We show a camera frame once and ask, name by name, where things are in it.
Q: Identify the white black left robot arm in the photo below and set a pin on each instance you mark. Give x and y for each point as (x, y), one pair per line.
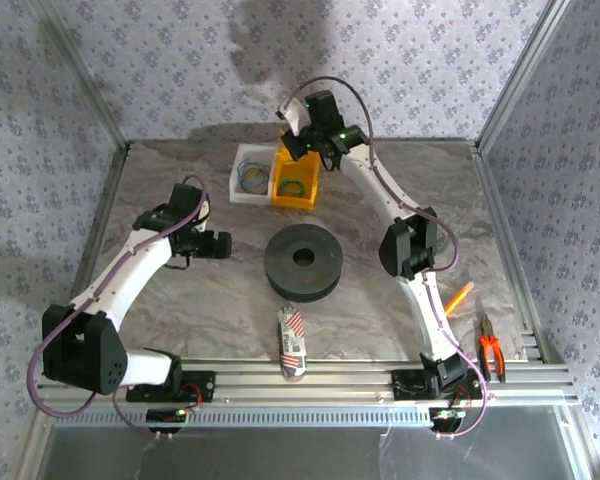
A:
(125, 280)

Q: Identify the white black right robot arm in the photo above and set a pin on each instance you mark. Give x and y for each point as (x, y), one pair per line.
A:
(370, 185)

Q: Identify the yellow plastic bin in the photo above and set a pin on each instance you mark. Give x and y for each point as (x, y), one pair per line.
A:
(292, 170)

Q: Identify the white plastic bin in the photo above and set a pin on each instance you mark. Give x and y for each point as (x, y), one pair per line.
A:
(240, 155)

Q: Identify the striped printed paper roll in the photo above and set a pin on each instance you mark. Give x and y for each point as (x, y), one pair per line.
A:
(292, 345)

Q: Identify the small controller board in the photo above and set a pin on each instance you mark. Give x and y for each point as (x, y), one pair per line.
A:
(447, 417)
(167, 416)

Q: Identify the orange glowing stick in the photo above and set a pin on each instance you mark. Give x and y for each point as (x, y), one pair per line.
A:
(459, 298)

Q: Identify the grey metal sheet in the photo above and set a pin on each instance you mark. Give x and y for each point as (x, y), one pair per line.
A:
(305, 455)

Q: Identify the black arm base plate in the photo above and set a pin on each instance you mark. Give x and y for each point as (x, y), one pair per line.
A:
(405, 387)
(200, 387)

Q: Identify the aluminium frame post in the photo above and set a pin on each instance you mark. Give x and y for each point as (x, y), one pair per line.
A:
(520, 80)
(85, 85)

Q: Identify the aluminium frame cross rail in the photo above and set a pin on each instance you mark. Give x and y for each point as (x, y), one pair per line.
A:
(330, 392)

